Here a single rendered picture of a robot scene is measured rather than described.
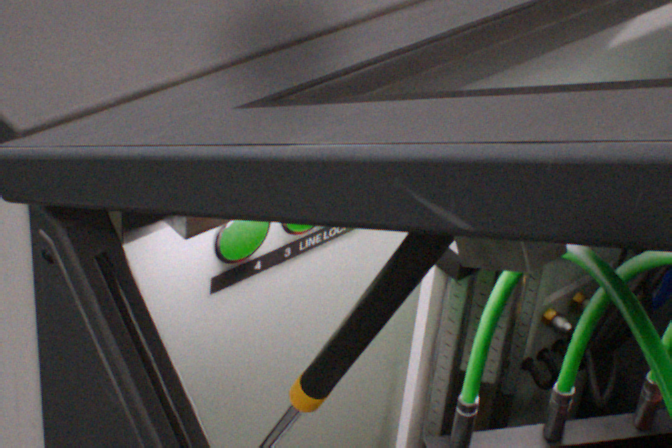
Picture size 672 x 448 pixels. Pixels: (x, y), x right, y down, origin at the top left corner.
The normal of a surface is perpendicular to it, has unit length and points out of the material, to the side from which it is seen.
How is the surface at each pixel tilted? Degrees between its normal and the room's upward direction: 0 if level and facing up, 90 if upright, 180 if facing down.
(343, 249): 90
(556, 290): 90
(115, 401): 90
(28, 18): 0
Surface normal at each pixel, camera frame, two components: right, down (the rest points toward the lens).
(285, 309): 0.64, 0.50
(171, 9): 0.08, -0.80
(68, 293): -0.76, 0.33
